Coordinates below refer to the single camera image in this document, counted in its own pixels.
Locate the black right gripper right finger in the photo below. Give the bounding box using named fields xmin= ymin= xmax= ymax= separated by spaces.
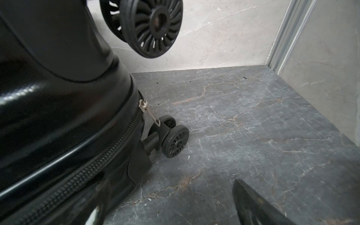
xmin=232 ymin=179 xmax=295 ymax=225

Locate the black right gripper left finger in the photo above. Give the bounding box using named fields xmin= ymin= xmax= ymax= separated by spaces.
xmin=67 ymin=180 xmax=110 ymax=225

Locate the black hard-shell suitcase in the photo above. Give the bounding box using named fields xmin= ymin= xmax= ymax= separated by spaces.
xmin=1 ymin=1 xmax=189 ymax=225

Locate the aluminium corner frame post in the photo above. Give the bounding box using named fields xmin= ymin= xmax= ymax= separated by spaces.
xmin=265 ymin=0 xmax=317 ymax=75

